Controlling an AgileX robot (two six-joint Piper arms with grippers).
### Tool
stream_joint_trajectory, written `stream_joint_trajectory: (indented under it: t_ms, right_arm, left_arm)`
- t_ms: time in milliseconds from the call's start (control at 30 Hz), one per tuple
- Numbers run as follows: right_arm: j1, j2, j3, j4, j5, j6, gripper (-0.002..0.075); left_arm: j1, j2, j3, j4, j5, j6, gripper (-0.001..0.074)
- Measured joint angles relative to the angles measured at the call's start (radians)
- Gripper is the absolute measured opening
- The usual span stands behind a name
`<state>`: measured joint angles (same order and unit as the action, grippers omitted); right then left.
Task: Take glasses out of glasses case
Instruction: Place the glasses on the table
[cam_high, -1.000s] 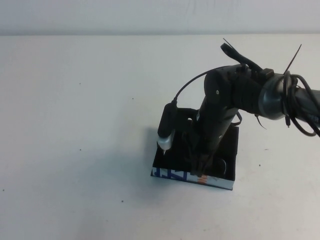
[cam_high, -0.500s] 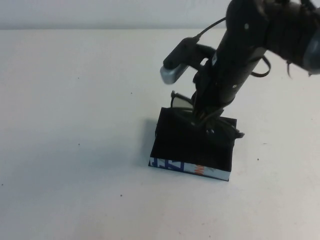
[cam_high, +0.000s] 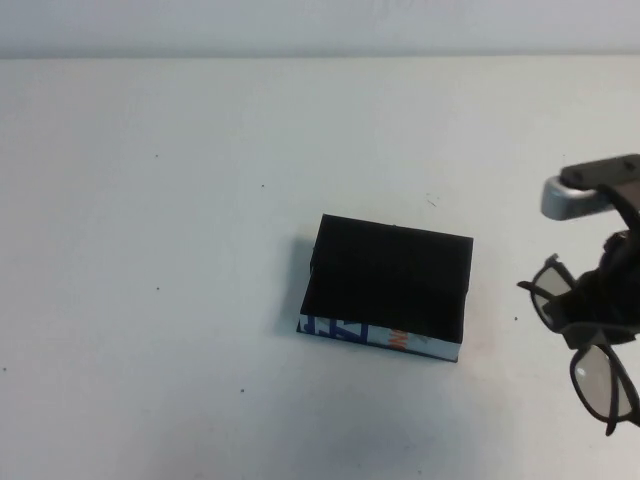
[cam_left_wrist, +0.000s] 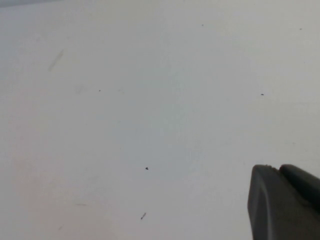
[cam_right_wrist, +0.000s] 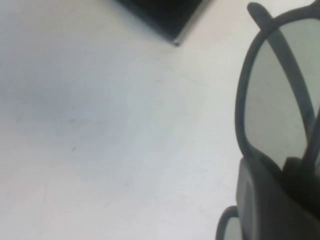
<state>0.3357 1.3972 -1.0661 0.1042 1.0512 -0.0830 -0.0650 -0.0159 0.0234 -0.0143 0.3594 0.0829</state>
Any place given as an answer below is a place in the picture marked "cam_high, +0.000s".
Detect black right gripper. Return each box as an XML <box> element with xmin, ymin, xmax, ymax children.
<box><xmin>543</xmin><ymin>228</ymin><xmax>640</xmax><ymax>350</ymax></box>

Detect black frame glasses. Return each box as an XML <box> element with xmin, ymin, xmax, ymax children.
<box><xmin>516</xmin><ymin>253</ymin><xmax>640</xmax><ymax>437</ymax></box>

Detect black glasses case box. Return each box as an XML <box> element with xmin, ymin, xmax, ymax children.
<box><xmin>295</xmin><ymin>213</ymin><xmax>476</xmax><ymax>365</ymax></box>

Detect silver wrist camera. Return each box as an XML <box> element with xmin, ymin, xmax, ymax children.
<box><xmin>540</xmin><ymin>174</ymin><xmax>617</xmax><ymax>222</ymax></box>

